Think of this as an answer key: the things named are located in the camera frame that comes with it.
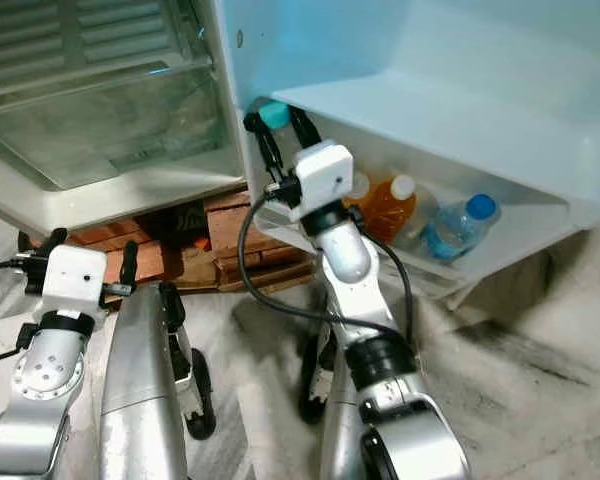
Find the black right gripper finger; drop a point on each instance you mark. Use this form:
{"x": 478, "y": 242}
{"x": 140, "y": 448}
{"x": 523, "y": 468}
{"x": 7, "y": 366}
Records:
{"x": 264, "y": 150}
{"x": 305, "y": 130}

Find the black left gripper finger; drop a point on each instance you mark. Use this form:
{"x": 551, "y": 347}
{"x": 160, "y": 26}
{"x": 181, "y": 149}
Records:
{"x": 50, "y": 245}
{"x": 130, "y": 265}

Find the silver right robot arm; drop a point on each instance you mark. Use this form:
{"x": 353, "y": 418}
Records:
{"x": 345, "y": 255}

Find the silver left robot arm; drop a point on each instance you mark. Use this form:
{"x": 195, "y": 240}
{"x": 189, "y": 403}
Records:
{"x": 50, "y": 378}

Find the white fridge cabinet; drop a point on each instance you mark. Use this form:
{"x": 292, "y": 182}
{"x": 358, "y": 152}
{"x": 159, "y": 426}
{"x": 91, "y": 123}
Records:
{"x": 120, "y": 200}

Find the silver fridge door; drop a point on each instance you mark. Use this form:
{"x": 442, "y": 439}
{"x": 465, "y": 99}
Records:
{"x": 440, "y": 60}

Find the white slatted fridge shelf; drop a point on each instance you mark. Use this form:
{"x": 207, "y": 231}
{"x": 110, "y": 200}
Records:
{"x": 60, "y": 45}

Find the red clay brick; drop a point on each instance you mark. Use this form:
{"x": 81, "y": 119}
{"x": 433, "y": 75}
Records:
{"x": 265, "y": 275}
{"x": 240, "y": 240}
{"x": 100, "y": 238}
{"x": 225, "y": 200}

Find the black item with white print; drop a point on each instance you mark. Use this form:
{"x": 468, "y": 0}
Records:
{"x": 170, "y": 222}

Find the small orange object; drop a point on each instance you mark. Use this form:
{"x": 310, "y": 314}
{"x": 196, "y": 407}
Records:
{"x": 201, "y": 243}

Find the orange juice bottle white cap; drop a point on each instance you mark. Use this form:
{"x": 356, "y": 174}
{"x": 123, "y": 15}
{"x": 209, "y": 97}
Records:
{"x": 390, "y": 210}

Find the clear crisper drawer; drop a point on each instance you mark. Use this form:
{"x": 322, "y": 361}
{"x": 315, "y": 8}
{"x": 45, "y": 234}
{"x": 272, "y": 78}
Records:
{"x": 110, "y": 135}

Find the water bottle with blue cap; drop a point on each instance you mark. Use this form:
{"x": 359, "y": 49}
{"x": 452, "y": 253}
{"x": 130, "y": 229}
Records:
{"x": 455, "y": 235}

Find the silver right robot leg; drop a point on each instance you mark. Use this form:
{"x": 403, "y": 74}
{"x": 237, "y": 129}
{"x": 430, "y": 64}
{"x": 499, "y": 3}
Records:
{"x": 335, "y": 430}

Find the white door shelf bin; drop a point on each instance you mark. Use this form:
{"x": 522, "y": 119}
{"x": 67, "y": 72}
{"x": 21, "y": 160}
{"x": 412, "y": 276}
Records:
{"x": 530, "y": 240}

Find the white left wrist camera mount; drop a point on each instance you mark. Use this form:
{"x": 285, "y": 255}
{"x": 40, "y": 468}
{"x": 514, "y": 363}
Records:
{"x": 75, "y": 280}

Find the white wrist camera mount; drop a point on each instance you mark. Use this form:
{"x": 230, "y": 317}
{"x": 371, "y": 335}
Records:
{"x": 325, "y": 170}
{"x": 75, "y": 280}

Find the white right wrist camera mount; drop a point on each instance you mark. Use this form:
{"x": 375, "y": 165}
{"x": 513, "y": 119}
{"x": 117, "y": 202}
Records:
{"x": 325, "y": 170}

